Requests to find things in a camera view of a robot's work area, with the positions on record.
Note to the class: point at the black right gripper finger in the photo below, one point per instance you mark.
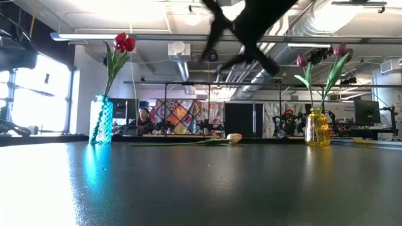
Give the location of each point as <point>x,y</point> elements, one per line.
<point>216,22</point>
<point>260,58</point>

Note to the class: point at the purple tulip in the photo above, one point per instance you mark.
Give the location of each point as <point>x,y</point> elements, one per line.
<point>349,54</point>
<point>301,60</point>
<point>340,49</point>

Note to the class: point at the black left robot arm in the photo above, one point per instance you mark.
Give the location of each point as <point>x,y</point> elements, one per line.
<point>17,55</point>

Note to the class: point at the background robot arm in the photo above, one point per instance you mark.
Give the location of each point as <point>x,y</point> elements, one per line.
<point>277,125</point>
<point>208,125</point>
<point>165,127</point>

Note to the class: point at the yellow glass vase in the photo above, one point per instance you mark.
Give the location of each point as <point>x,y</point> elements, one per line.
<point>317,132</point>

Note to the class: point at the blue lattice vase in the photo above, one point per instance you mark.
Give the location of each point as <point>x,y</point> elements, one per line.
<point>102,119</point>

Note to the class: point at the black round ceiling device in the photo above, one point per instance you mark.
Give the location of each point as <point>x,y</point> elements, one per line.
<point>213,56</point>

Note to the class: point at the white ceiling vent unit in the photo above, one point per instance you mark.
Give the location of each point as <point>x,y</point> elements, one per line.
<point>179,51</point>

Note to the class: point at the white floral curtain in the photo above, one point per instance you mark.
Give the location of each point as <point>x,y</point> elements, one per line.
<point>270,110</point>

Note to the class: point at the black partition panel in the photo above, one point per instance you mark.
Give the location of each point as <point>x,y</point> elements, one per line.
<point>240,119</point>

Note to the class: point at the person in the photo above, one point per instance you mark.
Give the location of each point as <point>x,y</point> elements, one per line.
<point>144,120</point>
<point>288,119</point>

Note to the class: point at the white tulip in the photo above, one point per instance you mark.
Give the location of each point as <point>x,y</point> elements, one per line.
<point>234,138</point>

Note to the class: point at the colourful patterned curtain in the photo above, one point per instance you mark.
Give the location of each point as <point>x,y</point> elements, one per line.
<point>185,114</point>

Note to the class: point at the black monitor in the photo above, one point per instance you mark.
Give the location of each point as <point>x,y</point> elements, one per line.
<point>367,111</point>

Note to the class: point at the black computer screen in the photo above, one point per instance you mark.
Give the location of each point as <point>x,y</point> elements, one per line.
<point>121,108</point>

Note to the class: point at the bright window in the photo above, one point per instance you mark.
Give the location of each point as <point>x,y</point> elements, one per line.
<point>41,94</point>

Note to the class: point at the white box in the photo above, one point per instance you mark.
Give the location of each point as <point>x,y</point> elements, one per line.
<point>34,129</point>

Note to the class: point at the overhead frame bar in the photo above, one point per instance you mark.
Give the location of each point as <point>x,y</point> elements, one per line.
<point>172,37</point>

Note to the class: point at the black background frame rack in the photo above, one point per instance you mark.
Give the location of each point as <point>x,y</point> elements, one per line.
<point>188,83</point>

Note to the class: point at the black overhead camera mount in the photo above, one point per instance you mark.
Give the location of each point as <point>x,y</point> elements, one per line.
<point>358,3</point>

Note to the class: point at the white wall unit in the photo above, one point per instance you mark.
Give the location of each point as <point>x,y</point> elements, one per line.
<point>391,66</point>

